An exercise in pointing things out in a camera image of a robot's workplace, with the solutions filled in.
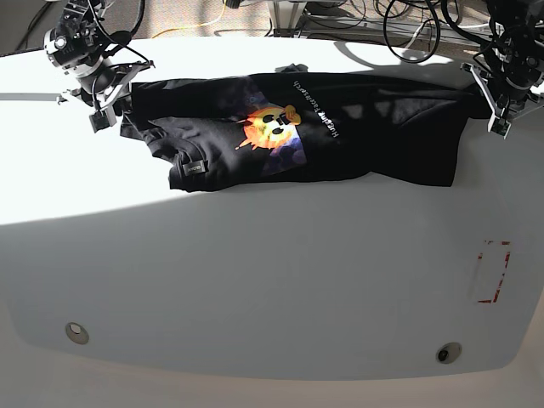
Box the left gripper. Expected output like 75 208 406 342
461 61 543 126

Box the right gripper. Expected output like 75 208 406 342
57 59 155 111

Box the black printed t-shirt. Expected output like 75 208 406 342
120 69 489 192

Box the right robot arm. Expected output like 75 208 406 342
43 1 154 111

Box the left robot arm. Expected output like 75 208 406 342
452 1 543 137

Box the red tape rectangle marking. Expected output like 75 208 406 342
473 241 511 304

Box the left table grommet hole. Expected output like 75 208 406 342
65 322 89 345

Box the table grommet hole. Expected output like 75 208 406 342
65 322 89 345
435 342 462 365

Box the right table grommet hole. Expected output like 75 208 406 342
435 342 462 365

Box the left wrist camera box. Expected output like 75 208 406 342
491 118 511 139

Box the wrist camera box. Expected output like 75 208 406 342
491 118 511 139
89 110 116 133

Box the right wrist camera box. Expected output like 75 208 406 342
89 110 116 133

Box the yellow cable on floor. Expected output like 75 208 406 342
152 0 226 39

